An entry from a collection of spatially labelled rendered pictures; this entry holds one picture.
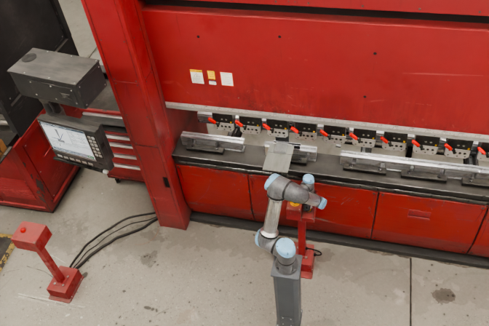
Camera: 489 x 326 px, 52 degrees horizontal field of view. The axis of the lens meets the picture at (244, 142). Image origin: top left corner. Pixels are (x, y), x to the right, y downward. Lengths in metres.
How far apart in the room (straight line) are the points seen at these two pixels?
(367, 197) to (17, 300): 2.92
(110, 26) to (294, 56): 1.12
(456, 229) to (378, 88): 1.35
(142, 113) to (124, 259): 1.47
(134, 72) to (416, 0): 1.73
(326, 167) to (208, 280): 1.36
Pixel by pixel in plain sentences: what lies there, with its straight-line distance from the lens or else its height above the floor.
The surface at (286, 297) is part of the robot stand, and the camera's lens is 3.51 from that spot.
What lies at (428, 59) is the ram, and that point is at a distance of 3.04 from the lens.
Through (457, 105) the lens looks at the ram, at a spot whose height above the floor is 1.54.
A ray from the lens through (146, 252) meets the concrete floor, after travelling 4.46.
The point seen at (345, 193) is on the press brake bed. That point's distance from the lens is 3.75.
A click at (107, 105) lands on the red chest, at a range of 4.33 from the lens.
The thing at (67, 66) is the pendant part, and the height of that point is 1.95.
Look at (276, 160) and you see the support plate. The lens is 3.55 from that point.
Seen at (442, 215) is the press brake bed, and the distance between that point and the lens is 3.87.
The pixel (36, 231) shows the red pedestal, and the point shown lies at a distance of 3.87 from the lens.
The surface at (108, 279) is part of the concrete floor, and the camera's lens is 4.42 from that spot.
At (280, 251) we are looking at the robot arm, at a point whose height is 1.00.
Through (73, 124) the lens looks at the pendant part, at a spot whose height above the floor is 1.60.
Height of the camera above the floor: 3.61
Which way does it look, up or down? 45 degrees down
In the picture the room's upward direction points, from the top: 7 degrees counter-clockwise
